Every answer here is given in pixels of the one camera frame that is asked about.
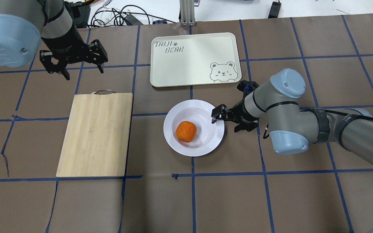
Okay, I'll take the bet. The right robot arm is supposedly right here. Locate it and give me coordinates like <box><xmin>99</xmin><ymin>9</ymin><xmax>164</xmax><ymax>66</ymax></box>
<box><xmin>211</xmin><ymin>68</ymin><xmax>373</xmax><ymax>165</ymax></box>

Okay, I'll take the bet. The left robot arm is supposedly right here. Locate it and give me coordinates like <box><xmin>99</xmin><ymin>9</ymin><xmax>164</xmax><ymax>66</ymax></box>
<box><xmin>0</xmin><ymin>0</ymin><xmax>108</xmax><ymax>80</ymax></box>

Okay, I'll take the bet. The white round plate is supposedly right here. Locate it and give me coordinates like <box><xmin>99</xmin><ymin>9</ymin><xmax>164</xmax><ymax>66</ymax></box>
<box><xmin>163</xmin><ymin>99</ymin><xmax>225</xmax><ymax>157</ymax></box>

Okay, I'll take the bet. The orange fruit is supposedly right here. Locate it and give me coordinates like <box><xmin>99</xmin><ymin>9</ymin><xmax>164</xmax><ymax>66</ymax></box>
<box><xmin>175</xmin><ymin>121</ymin><xmax>197</xmax><ymax>143</ymax></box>

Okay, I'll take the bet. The aluminium frame post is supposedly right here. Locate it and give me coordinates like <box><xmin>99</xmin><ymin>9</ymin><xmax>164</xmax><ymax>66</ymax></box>
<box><xmin>179</xmin><ymin>0</ymin><xmax>196</xmax><ymax>27</ymax></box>

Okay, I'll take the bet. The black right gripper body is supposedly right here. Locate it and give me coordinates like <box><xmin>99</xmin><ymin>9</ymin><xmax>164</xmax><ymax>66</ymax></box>
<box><xmin>211</xmin><ymin>101</ymin><xmax>259</xmax><ymax>132</ymax></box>

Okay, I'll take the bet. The bamboo cutting board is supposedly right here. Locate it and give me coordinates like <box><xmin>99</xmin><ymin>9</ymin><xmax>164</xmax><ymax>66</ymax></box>
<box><xmin>56</xmin><ymin>93</ymin><xmax>133</xmax><ymax>178</ymax></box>

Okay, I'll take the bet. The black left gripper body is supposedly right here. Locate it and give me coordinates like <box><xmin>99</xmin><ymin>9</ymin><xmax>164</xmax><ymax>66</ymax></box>
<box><xmin>40</xmin><ymin>39</ymin><xmax>108</xmax><ymax>73</ymax></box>

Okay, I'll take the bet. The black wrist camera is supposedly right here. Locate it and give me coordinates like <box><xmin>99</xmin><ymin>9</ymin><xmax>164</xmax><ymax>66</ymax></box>
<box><xmin>237</xmin><ymin>80</ymin><xmax>260</xmax><ymax>96</ymax></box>

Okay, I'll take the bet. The cream bear tray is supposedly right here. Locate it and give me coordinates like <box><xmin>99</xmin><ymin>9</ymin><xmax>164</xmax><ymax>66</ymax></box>
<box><xmin>150</xmin><ymin>32</ymin><xmax>242</xmax><ymax>88</ymax></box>

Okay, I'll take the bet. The flat black power brick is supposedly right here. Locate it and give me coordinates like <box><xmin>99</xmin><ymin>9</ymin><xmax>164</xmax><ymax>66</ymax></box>
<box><xmin>64</xmin><ymin>1</ymin><xmax>90</xmax><ymax>28</ymax></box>

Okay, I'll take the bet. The black power adapter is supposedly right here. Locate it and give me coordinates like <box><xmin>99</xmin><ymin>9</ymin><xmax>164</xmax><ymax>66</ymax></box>
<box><xmin>268</xmin><ymin>0</ymin><xmax>281</xmax><ymax>18</ymax></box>

